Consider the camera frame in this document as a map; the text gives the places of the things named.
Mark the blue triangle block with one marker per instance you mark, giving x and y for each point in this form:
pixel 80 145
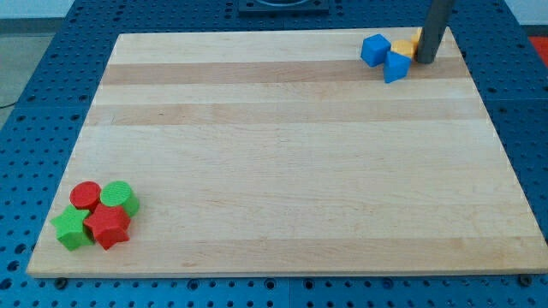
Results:
pixel 396 66

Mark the blue cube block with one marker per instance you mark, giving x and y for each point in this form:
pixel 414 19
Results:
pixel 374 49

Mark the green cylinder block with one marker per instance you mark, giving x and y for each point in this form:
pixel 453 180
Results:
pixel 120 193

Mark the yellow pentagon block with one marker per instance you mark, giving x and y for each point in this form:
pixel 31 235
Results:
pixel 404 47

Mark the red star block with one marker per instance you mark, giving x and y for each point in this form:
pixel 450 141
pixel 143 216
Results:
pixel 109 225

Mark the yellow block behind rod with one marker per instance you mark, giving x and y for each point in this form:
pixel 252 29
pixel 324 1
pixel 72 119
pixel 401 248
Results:
pixel 415 39

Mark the red cylinder block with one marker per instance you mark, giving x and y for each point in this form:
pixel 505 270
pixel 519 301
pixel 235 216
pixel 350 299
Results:
pixel 85 195

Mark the green star block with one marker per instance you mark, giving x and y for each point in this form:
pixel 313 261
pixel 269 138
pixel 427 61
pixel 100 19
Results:
pixel 71 231

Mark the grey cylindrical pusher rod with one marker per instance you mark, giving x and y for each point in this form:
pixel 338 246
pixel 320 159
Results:
pixel 436 21

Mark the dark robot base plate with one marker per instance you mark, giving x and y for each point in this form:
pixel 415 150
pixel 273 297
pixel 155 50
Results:
pixel 257 7

